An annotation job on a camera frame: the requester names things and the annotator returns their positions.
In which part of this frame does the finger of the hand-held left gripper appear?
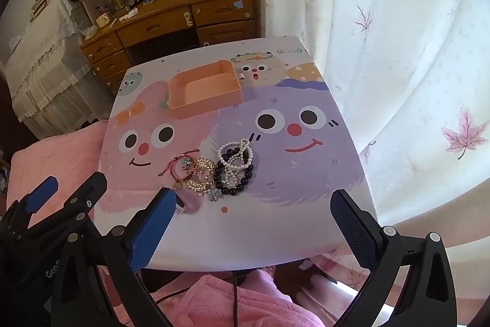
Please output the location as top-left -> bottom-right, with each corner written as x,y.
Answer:
21,172 -> 108,241
0,176 -> 59,236

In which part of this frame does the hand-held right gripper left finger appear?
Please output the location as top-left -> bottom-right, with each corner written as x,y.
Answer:
51,187 -> 177,327

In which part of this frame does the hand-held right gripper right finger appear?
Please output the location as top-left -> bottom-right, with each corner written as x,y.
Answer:
330,189 -> 458,327

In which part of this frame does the pink ring trinket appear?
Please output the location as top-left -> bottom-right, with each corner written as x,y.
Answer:
159,149 -> 202,186

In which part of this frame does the gold chain bracelet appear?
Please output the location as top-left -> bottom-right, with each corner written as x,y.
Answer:
184,157 -> 217,193

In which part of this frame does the dark bead bracelet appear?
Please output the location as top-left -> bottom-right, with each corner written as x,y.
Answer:
213,145 -> 256,196

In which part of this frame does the white pearl bracelet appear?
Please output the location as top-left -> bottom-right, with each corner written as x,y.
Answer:
217,139 -> 254,187

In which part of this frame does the pink storage tray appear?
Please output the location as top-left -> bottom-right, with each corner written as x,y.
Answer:
168,60 -> 244,120

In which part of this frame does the pink bed sheet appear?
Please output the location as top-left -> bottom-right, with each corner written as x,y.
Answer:
6,120 -> 110,232

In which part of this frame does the cartoon printed tablecloth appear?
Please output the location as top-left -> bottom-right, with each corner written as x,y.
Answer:
94,36 -> 378,270

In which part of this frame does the pink fleece blanket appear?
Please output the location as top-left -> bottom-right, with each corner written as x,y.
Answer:
151,266 -> 320,327

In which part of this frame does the white lace cover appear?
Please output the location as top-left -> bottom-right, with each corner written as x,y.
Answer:
0,0 -> 105,140

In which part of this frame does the wooden desk with drawers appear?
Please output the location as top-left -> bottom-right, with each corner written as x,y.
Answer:
80,0 -> 258,94

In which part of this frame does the white leaf print curtain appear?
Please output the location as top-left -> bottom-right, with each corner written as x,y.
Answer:
260,0 -> 490,247

